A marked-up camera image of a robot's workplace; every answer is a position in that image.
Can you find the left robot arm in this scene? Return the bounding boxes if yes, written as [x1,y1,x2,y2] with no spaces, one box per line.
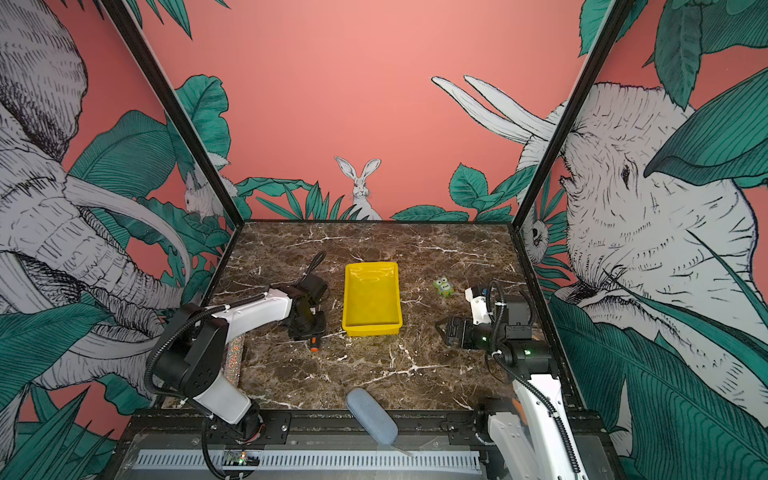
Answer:
[143,252,328,444]

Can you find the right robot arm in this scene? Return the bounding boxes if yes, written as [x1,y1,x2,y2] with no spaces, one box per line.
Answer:
[435,280,588,479]

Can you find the yellow plastic bin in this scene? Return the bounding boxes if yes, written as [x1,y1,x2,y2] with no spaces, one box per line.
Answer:
[342,262,403,337]

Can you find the green owl toy block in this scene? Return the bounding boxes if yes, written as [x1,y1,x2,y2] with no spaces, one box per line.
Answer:
[433,277,455,298]

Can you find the glittery silver cylinder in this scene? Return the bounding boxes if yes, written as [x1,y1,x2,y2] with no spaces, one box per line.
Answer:
[223,335,244,387]

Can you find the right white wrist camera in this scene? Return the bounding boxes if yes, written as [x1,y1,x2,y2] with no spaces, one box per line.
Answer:
[465,286,491,325]

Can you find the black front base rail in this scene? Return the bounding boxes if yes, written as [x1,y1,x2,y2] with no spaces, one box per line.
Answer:
[101,409,628,480]

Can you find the white slotted cable duct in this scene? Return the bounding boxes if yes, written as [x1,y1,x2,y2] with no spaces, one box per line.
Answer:
[132,449,484,475]

